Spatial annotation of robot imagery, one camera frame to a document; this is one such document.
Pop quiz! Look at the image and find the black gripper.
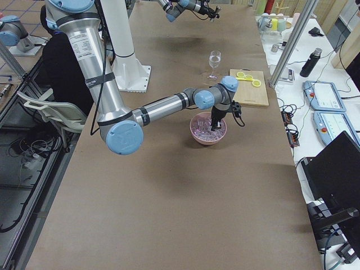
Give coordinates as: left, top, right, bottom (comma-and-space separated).
211, 106, 227, 131
208, 7, 218, 19

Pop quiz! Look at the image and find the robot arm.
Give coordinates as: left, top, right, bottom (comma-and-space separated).
157, 0, 221, 23
46, 1, 239, 155

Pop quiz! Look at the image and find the pink bowl of ice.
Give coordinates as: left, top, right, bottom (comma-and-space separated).
190, 112, 227, 145

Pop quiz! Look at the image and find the clear wine glass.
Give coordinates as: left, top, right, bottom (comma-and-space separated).
208, 50, 221, 80

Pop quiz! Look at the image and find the bamboo cutting board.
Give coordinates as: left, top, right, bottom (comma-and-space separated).
229, 69, 269, 107

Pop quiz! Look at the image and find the yellow plastic knife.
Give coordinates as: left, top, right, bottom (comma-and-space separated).
236, 77, 254, 82

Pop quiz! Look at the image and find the light blue cup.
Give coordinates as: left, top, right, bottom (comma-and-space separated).
258, 13, 271, 31

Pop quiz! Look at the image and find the yellow cup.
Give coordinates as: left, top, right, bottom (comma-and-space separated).
269, 18, 278, 31

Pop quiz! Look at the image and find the wooden cup tree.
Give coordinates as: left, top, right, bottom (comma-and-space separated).
275, 0, 289, 16

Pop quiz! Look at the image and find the green cup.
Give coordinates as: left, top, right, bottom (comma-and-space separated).
277, 19, 286, 33

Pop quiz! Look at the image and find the small steel weight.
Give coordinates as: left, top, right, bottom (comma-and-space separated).
271, 44, 280, 53

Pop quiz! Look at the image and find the pink cup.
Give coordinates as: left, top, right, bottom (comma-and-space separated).
292, 12, 300, 26

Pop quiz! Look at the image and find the kitchen scale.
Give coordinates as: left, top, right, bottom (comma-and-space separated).
280, 67, 295, 83

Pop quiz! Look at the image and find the black computer mouse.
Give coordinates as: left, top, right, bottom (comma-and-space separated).
308, 27, 324, 37

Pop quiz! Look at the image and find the black water bottle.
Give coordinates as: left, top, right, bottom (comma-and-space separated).
300, 48, 322, 78

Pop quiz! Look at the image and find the upper teach pendant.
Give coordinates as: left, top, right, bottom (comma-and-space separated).
302, 80, 346, 112

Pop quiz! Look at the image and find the teach pendant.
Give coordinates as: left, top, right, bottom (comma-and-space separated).
302, 80, 346, 112
313, 111, 359, 146

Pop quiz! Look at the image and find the lower teach pendant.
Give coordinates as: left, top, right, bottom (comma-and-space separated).
313, 111, 359, 146

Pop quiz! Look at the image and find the black monitor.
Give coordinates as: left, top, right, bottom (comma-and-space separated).
300, 130, 360, 245

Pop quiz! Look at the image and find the white mesh chair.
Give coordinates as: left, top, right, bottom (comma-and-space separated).
17, 88, 87, 152

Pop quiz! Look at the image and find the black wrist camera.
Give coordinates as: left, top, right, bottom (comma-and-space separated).
231, 101, 241, 118

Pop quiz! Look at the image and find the aluminium frame post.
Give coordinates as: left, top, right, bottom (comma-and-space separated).
269, 0, 319, 88

